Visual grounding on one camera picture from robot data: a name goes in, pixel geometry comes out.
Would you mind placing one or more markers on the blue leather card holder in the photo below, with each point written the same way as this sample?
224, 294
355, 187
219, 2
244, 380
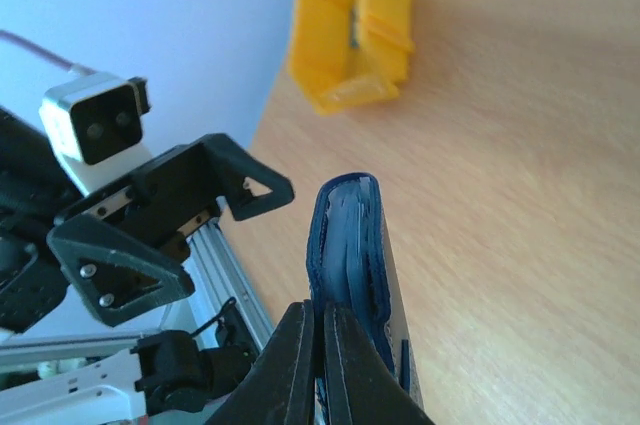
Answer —
349, 261

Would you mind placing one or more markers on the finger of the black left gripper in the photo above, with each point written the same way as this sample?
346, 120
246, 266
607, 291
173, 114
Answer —
117, 277
249, 187

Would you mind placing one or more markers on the yellow bin left side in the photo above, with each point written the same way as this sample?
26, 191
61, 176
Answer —
347, 53

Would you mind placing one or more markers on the aluminium rail base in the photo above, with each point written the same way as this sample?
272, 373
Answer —
69, 332

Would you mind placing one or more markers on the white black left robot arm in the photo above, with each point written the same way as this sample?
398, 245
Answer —
34, 190

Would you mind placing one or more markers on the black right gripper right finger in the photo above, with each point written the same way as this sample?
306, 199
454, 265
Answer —
359, 387

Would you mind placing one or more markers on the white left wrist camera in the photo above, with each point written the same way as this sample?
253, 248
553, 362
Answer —
94, 126

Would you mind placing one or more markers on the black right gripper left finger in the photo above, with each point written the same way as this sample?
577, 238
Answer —
279, 388

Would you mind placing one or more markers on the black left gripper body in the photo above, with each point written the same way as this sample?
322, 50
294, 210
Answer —
152, 203

